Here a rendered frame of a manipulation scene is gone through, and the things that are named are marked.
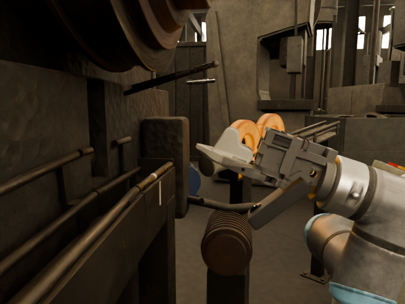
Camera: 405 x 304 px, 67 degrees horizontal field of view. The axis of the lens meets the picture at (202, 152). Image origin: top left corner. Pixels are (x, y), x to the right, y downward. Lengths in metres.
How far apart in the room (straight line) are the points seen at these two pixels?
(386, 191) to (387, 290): 0.14
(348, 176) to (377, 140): 2.19
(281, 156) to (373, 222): 0.17
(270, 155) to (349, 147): 2.09
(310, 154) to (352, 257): 0.17
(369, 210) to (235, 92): 2.76
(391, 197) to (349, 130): 2.04
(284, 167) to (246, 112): 2.70
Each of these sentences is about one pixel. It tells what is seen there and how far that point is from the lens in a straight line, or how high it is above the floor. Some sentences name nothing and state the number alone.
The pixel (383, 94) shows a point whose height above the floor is 0.97.
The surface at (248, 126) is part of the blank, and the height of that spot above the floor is 0.77.
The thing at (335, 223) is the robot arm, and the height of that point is 0.60.
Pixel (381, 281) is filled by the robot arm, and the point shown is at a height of 0.57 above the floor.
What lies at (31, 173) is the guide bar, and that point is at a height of 0.75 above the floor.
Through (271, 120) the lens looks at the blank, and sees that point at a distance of 1.05.
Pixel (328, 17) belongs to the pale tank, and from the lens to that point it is 9.38.
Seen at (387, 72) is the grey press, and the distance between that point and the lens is 4.38.
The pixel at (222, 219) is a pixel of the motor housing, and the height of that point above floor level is 0.53.
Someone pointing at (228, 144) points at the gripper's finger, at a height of 0.77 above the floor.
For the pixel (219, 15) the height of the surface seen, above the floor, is 1.72.
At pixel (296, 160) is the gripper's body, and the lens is 0.50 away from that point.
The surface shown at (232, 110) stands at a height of 0.78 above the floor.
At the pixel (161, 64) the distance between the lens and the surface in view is 0.55.
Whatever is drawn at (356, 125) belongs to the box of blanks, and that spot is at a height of 0.69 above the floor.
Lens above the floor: 0.83
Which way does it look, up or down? 8 degrees down
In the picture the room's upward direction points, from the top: straight up
